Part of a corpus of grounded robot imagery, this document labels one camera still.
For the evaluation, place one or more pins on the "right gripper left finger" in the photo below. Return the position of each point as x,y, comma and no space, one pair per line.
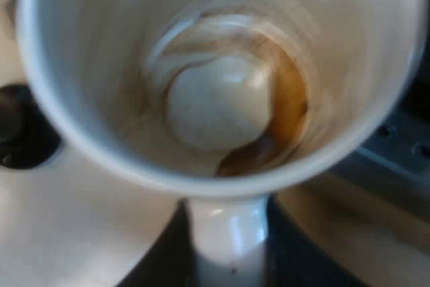
174,253

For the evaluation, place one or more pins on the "white mug with print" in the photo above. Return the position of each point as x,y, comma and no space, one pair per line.
100,65

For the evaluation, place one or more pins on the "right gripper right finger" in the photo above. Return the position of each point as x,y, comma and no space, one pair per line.
295,256

